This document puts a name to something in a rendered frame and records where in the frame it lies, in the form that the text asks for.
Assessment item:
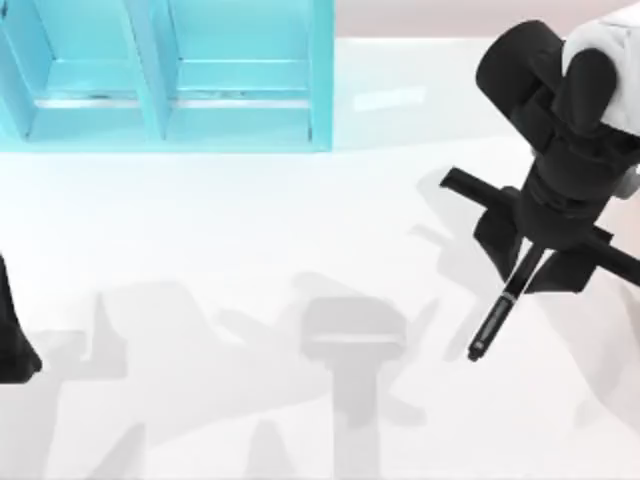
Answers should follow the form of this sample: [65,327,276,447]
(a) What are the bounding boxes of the black and white pen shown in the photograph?
[466,245,547,363]

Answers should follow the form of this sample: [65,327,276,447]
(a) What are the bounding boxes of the pale grey rounded box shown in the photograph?
[618,163,640,202]

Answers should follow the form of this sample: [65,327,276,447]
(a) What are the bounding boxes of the light blue rack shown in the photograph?
[0,0,335,154]

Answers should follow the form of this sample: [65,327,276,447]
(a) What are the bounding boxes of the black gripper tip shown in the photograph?
[0,254,44,386]

